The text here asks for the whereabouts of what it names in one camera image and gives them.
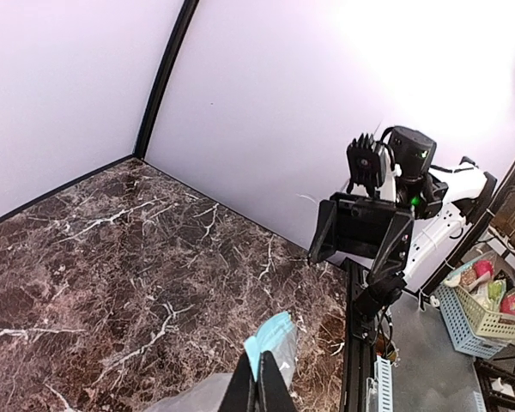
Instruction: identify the light blue cable duct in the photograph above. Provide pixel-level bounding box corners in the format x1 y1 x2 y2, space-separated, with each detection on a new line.
365 355 393 412

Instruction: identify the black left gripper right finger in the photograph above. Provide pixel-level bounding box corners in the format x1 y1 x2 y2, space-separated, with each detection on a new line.
257 351 296 412

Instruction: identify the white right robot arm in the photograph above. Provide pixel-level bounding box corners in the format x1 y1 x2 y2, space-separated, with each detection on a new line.
307 125 496 320

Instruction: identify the clear zip top bag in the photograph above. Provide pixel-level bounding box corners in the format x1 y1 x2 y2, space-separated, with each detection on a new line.
143 311 300 412

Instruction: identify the cream background storage basket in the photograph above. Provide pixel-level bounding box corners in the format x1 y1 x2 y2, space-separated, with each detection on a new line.
453 286 515 341

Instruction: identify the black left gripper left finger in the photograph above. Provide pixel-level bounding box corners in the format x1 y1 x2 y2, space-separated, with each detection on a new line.
218 354 257 412

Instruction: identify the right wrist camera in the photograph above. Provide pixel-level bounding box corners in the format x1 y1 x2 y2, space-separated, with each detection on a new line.
345 133 402 203

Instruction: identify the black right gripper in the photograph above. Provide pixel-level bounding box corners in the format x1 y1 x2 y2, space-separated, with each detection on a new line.
307 192 414 318

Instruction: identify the blue background storage basket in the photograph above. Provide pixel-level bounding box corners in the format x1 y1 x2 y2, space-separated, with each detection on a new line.
433 261 510 361

